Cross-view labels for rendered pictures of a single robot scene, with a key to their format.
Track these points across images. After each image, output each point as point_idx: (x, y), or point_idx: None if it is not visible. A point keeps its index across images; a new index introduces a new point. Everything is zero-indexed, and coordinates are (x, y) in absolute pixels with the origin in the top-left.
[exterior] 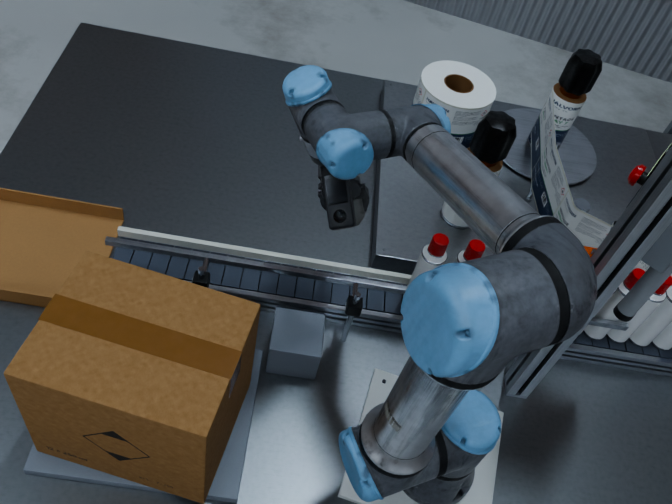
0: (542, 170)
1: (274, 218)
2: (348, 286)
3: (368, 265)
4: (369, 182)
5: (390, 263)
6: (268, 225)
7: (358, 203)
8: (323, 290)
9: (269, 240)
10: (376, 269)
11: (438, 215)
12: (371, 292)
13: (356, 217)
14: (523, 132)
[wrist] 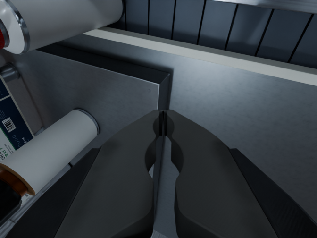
0: (12, 150)
1: (281, 152)
2: (203, 25)
3: (172, 77)
4: (165, 166)
5: (145, 73)
6: (294, 145)
7: (95, 204)
8: (251, 12)
9: (303, 124)
10: (154, 48)
11: (100, 125)
12: (167, 14)
13: (144, 130)
14: (59, 176)
